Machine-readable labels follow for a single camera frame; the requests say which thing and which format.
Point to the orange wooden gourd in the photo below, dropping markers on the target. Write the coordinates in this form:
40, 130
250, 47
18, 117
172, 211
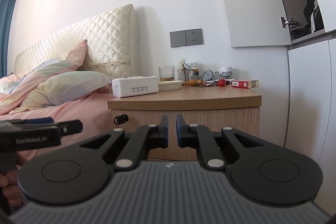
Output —
193, 83

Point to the red cigarette box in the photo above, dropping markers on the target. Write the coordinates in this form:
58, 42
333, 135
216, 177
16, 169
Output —
245, 84

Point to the blue curtain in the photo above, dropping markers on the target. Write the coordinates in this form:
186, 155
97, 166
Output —
6, 14

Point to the white plug adapter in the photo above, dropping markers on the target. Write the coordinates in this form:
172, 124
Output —
226, 72

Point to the person's left hand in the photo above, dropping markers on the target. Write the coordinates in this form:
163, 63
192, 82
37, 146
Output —
9, 185

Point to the reed diffuser bottle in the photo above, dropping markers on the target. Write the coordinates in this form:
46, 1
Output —
187, 71

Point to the black drawer keys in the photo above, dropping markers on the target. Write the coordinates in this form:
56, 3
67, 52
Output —
120, 119

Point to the red round ball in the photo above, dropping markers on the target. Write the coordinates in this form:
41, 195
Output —
221, 82

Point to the white tissue pack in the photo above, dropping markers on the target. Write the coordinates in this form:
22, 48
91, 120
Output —
134, 86

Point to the clear drinking glass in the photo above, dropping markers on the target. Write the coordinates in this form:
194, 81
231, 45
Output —
167, 73

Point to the pink bed sheet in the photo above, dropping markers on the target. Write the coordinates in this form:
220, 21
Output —
92, 110

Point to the white wardrobe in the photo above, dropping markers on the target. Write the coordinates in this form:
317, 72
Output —
311, 117

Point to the pastel striped pillow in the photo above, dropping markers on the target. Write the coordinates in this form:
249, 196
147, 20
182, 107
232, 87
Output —
66, 87

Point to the wooden nightstand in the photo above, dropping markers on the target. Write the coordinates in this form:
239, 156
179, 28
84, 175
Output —
213, 107

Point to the grey wall socket panel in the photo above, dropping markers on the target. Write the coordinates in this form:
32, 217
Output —
192, 37

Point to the metal cabinet hinge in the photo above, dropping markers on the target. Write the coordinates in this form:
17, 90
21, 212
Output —
291, 23

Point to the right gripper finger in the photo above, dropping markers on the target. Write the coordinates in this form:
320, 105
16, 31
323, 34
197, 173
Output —
27, 122
68, 127

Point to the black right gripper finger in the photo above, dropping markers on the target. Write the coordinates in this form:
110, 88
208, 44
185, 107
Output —
215, 150
123, 150

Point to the cream shallow dish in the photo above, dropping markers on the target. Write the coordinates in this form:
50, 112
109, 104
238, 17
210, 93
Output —
169, 85

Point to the pink striped pillow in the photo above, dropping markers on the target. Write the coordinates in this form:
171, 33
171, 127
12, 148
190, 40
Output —
73, 61

